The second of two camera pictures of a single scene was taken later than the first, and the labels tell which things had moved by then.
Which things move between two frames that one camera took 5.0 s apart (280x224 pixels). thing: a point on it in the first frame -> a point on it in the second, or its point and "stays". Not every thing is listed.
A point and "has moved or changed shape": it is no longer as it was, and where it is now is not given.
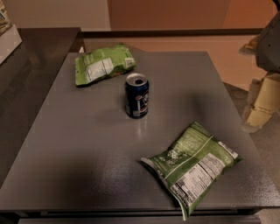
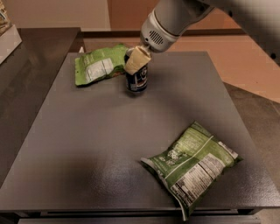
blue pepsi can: (136, 95) has moved or changed shape
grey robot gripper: (269, 46) -> (155, 35)
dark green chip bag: (189, 164) stays
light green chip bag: (101, 64) stays
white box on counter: (10, 41) stays
